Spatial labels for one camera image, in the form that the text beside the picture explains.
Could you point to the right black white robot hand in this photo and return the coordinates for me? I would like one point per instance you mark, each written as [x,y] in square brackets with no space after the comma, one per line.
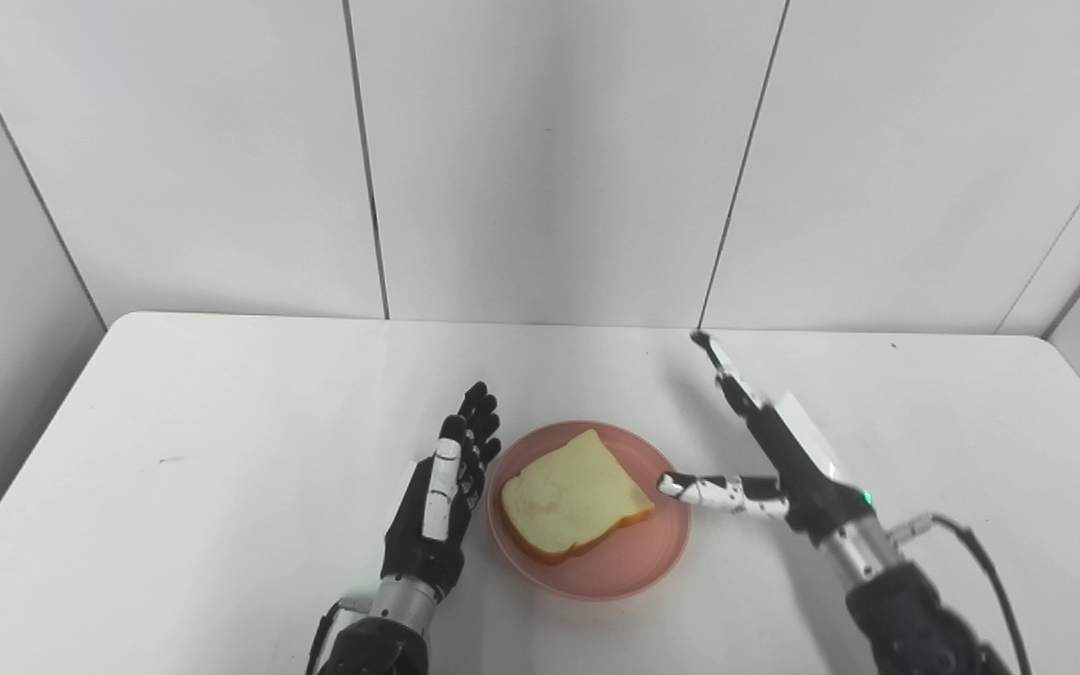
[774,469]

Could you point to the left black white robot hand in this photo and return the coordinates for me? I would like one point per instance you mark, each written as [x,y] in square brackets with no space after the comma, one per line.
[442,506]

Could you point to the slice of white bread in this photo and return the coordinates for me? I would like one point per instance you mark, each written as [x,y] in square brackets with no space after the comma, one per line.
[573,497]

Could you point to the pink round plate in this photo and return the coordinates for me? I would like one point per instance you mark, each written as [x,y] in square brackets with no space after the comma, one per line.
[596,511]

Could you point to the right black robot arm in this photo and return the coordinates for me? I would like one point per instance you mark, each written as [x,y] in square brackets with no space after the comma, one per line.
[896,600]

